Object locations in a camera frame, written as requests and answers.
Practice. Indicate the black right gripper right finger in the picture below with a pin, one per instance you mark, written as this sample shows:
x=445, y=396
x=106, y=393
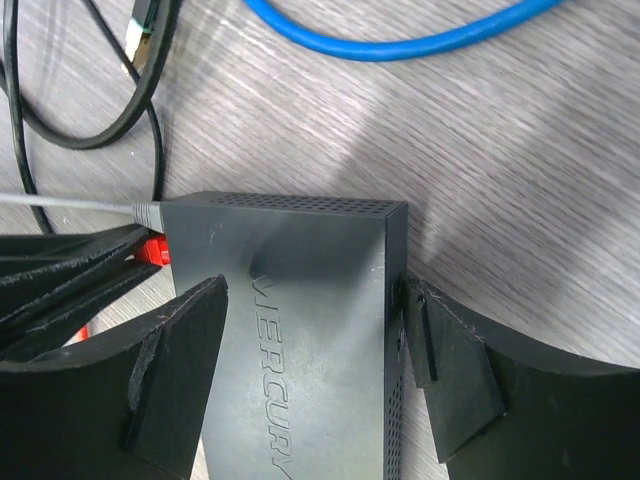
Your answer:
x=503, y=405

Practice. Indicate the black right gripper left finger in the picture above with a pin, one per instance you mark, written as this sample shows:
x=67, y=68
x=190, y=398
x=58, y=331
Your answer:
x=128, y=403

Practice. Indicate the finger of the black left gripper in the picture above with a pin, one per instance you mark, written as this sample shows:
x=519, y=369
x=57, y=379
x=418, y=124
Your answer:
x=35, y=265
x=57, y=325

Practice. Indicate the black network switch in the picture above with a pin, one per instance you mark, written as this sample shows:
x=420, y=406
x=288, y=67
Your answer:
x=309, y=377

